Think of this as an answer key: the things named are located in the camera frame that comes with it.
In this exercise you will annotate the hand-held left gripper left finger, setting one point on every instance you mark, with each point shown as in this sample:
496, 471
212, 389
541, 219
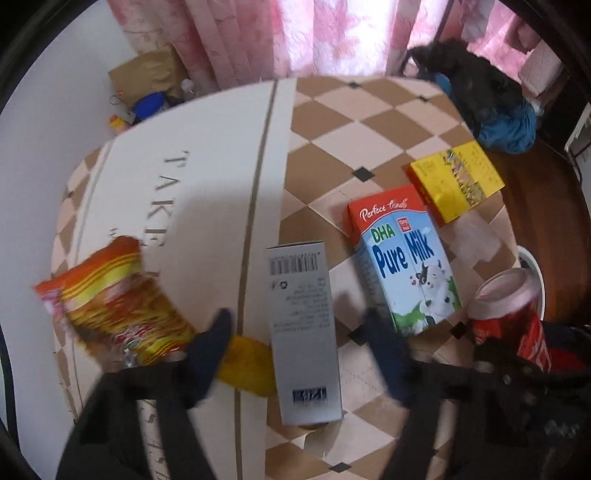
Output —
211, 344

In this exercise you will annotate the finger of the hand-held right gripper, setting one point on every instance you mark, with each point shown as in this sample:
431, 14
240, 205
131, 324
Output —
496, 357

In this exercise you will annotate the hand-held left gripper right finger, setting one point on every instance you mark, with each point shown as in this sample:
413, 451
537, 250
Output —
387, 350

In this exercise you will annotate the red drink can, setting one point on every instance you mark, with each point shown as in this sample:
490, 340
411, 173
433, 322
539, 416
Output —
508, 318

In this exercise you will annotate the grey cardboard box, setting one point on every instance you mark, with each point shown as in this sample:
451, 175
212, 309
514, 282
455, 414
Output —
300, 323

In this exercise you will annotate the blue and red milk carton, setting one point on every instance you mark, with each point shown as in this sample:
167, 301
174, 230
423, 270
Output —
406, 258

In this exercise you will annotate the orange snack packet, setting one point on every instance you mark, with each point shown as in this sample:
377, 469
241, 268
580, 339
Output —
115, 300

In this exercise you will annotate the yellow cardboard box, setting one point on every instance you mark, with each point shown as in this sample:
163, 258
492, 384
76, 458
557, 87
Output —
457, 184

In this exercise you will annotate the blue cloth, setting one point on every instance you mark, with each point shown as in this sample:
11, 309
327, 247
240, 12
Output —
508, 129

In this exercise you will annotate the blue-lidded jar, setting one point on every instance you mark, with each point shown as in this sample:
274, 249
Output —
150, 105

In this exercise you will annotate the clear plastic bottle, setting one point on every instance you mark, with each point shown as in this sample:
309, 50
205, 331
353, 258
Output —
187, 87

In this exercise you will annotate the black clothes pile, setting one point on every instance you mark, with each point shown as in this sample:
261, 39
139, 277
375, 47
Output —
475, 78

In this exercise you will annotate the brown paper bag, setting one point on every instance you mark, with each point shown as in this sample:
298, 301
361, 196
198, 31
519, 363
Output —
147, 69

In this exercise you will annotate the pink floral curtain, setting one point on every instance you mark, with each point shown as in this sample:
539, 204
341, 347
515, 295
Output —
300, 37

